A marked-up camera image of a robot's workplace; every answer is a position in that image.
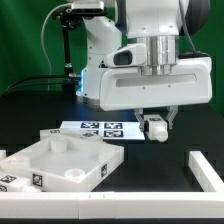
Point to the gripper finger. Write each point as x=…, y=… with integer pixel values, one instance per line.
x=139, y=116
x=172, y=112

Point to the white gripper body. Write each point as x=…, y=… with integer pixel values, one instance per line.
x=189, y=82

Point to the white square table top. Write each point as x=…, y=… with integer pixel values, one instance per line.
x=65, y=164

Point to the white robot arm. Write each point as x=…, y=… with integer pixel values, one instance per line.
x=156, y=23

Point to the white tag sheet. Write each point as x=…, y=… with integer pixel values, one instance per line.
x=108, y=130

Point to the white U-shaped obstacle fence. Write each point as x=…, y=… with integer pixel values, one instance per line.
x=208, y=203

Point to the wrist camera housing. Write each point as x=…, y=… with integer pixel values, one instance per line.
x=128, y=56

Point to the black camera stand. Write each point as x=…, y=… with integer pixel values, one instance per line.
x=69, y=22

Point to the silver camera on stand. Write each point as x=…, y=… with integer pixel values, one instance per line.
x=88, y=8

